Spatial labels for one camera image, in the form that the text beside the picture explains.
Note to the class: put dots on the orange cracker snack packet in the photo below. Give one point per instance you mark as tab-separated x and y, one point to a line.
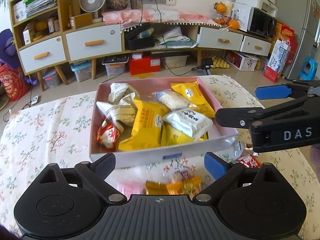
181	183

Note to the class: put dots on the red printed bag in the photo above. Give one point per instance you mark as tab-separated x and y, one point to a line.
14	82

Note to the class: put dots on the white black-lettered snack packet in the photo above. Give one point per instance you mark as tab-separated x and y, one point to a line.
189	122

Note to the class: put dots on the purple plush toy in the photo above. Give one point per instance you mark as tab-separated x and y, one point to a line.
8	52

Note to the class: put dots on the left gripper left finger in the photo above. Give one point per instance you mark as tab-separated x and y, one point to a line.
93	177

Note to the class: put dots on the gold yellow chip bag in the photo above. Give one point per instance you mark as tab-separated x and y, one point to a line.
172	136

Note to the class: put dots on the wooden cabinet with white drawers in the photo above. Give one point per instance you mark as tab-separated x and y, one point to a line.
97	40

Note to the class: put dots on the beige printed snack packet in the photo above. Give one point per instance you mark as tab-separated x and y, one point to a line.
119	91

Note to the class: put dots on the large yellow snack packet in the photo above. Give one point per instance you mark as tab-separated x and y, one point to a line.
147	129

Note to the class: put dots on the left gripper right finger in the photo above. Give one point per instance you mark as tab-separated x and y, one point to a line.
225	175

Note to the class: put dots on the small white desk fan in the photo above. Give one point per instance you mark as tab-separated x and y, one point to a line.
93	7

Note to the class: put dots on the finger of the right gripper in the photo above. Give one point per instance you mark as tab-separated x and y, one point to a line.
273	92

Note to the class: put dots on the red cardboard box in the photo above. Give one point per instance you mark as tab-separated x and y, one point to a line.
144	65

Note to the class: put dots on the floral tablecloth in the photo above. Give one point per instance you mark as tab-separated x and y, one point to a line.
59	132

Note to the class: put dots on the red white snack packet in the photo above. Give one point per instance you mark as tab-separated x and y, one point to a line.
108	135

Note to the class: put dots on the orange fruit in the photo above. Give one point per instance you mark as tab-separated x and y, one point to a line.
233	24
220	7

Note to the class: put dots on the red strawberry snack packet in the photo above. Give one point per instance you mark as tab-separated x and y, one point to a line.
250	161

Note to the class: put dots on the clear rice cracker packet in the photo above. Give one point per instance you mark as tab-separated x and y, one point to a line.
173	100

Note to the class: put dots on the orange fruit upper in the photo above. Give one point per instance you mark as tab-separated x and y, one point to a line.
220	7

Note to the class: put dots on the orange fruit lower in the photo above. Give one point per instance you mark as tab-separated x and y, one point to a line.
233	24

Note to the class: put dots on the pink cloth on cabinet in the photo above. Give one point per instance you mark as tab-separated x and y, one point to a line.
132	17

